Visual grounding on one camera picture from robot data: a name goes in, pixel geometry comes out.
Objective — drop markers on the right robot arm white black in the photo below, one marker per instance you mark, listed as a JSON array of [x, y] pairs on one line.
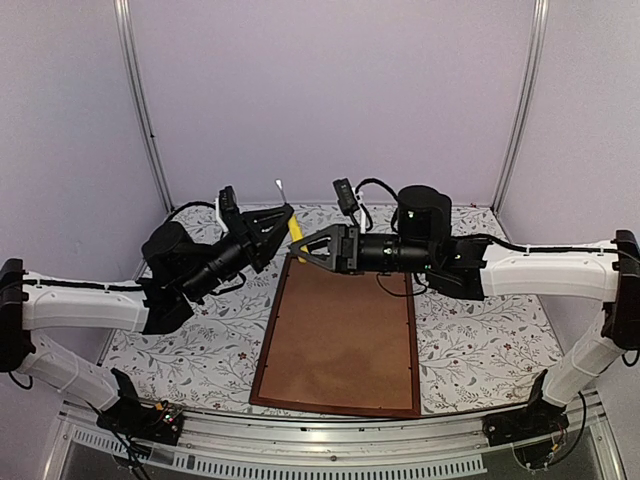
[[478, 266]]

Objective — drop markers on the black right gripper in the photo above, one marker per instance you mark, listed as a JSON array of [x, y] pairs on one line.
[[345, 243]]

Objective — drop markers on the yellow handled screwdriver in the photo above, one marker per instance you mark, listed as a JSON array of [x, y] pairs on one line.
[[293, 225]]

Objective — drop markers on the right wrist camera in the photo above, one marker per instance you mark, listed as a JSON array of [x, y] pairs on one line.
[[346, 199]]

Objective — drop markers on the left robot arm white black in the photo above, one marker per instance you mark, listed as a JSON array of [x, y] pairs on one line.
[[183, 273]]

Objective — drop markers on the right aluminium corner post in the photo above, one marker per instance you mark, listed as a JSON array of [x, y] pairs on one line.
[[524, 102]]

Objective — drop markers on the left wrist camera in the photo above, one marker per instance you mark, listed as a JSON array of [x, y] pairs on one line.
[[226, 208]]

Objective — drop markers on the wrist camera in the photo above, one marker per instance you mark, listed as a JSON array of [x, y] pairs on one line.
[[226, 208], [346, 199]]

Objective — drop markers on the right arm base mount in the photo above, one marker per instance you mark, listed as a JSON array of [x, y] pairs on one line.
[[530, 421]]

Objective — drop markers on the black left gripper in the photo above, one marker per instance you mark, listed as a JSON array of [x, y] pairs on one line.
[[260, 252]]

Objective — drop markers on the red-brown wooden picture frame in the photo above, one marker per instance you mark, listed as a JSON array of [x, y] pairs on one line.
[[340, 345]]

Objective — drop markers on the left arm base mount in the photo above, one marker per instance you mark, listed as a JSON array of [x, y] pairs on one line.
[[161, 423]]

